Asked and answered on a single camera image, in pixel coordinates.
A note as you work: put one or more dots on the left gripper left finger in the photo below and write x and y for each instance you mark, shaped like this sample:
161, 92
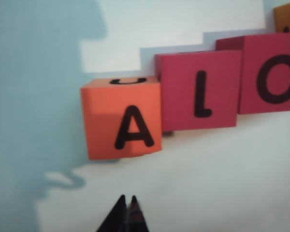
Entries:
116, 220

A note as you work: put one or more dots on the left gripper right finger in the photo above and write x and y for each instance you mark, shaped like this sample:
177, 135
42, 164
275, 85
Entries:
136, 220

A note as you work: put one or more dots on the orange foam block digit six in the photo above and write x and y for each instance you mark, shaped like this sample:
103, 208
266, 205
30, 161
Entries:
104, 120

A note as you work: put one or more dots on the red foam block letter T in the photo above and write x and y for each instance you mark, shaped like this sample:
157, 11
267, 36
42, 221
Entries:
178, 91

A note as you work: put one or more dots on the red foam block rabbit print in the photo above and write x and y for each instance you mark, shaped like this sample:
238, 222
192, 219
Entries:
251, 72

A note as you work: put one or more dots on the yellow foam block digit three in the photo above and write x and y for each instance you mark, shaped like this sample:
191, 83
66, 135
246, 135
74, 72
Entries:
285, 14

